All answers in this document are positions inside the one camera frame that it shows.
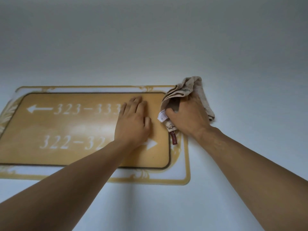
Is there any person's right hand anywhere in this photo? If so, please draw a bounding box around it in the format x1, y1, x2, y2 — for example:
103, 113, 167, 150
165, 93, 216, 140

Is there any person's left hand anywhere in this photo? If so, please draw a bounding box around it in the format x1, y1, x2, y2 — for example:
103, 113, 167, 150
114, 96, 152, 148

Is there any beige cleaning cloth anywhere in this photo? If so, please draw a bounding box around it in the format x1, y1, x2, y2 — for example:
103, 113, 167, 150
157, 76, 215, 145

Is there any person's right forearm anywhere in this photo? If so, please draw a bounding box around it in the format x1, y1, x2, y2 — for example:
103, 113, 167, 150
192, 126, 308, 231

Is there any person's left forearm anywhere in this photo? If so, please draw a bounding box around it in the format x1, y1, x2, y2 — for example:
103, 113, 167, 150
0, 139, 143, 231

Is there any golden wall direction sign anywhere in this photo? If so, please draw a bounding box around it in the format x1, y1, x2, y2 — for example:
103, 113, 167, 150
0, 86, 191, 186

